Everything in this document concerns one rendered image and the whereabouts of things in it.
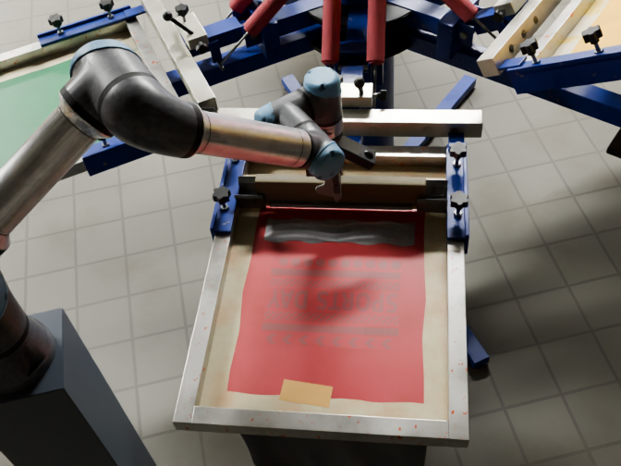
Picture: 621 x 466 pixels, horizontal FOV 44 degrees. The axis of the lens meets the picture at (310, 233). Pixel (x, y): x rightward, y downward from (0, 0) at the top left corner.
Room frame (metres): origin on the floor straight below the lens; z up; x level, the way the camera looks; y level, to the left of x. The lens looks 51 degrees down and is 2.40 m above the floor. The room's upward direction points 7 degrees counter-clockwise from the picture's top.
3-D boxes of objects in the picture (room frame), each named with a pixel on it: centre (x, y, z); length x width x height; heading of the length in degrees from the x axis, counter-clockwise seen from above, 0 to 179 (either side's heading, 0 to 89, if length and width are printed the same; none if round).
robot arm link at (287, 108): (1.19, 0.02, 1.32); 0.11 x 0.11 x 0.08; 27
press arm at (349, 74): (1.59, -0.15, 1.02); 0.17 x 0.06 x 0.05; 168
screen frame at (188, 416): (1.04, -0.04, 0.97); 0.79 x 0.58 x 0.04; 168
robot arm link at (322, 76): (1.25, -0.06, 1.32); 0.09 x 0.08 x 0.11; 117
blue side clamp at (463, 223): (1.22, -0.36, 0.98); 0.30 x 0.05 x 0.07; 168
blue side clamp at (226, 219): (1.33, 0.18, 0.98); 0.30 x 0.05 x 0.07; 168
